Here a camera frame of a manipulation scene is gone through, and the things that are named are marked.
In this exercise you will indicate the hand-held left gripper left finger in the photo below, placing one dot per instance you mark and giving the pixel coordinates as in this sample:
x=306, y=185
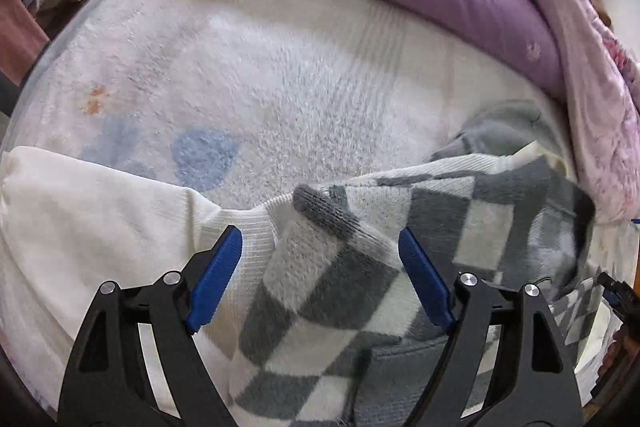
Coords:
x=218, y=278

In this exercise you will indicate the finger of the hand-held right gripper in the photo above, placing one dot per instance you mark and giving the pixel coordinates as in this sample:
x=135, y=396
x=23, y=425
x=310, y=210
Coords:
x=611, y=288

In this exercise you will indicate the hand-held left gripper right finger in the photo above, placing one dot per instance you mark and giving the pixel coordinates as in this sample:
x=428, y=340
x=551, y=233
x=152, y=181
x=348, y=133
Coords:
x=424, y=279

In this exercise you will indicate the person's right hand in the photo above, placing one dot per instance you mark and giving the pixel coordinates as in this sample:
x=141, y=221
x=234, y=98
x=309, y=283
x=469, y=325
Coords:
x=608, y=357

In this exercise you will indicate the white garment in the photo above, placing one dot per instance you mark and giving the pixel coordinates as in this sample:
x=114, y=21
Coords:
x=90, y=227

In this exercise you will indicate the grey garment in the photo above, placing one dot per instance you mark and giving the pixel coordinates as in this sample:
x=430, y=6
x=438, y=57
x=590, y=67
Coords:
x=502, y=127

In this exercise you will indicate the pale pink floral quilt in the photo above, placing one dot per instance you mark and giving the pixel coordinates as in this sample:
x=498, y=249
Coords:
x=595, y=107

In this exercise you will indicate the white fluffy blanket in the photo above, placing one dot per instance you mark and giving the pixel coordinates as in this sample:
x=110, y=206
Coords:
x=280, y=72

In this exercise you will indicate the dusty pink cloth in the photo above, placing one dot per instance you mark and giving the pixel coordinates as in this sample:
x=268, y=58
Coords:
x=17, y=32

